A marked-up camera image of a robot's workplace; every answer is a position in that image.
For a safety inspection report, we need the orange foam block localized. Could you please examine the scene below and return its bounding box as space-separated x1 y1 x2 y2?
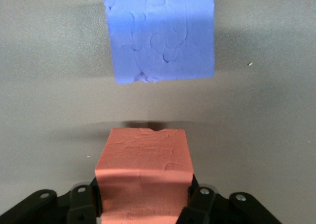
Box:
94 127 194 224

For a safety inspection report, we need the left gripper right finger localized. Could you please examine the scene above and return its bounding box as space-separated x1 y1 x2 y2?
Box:
174 174 282 224

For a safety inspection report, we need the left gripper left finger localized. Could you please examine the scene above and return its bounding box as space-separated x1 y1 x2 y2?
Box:
0 176 103 224

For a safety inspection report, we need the purple foam block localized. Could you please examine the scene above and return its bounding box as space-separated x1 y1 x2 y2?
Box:
100 0 215 86

